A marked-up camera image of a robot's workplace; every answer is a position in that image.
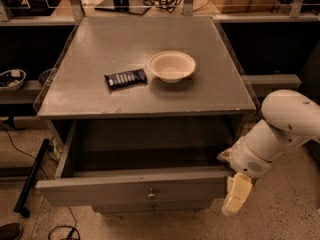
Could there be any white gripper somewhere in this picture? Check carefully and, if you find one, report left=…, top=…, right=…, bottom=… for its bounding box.
left=217, top=137, right=271, bottom=216

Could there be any grey top drawer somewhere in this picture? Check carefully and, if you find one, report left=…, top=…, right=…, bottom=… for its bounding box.
left=37, top=117, right=232, bottom=207

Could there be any grey drawer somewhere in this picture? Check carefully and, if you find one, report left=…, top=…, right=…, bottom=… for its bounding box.
left=37, top=117, right=232, bottom=207
left=92, top=200, right=211, bottom=213

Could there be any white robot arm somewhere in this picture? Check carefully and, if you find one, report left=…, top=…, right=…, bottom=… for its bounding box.
left=217, top=89, right=320, bottom=216

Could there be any grey bottom drawer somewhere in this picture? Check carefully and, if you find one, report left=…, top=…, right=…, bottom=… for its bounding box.
left=92, top=200, right=211, bottom=213

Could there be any grey drawer cabinet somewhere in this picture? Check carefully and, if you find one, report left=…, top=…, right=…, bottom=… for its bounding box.
left=37, top=16, right=257, bottom=214

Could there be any white paper bowl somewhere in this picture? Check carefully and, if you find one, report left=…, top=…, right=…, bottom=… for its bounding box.
left=147, top=51, right=196, bottom=83

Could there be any black snack bar wrapper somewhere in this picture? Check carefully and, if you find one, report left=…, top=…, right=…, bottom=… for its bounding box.
left=104, top=69, right=148, bottom=90

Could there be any green object on floor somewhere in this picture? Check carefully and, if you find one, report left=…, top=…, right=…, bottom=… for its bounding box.
left=51, top=144, right=62, bottom=161

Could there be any black monitor stand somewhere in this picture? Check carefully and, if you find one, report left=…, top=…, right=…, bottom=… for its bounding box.
left=94, top=0, right=150, bottom=16

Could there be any dark bowl on shelf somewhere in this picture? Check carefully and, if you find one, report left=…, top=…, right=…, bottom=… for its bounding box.
left=38, top=68, right=57, bottom=85

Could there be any black bar on floor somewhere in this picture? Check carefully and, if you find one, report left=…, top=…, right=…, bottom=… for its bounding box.
left=14, top=139, right=50, bottom=218

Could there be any dark shoe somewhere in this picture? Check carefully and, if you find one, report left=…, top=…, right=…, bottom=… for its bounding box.
left=0, top=223, right=23, bottom=240

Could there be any white bowl with items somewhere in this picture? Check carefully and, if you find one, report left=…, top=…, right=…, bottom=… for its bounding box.
left=0, top=69, right=26, bottom=91

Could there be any black floor cable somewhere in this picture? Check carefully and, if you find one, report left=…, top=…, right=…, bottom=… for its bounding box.
left=0, top=122, right=81, bottom=240

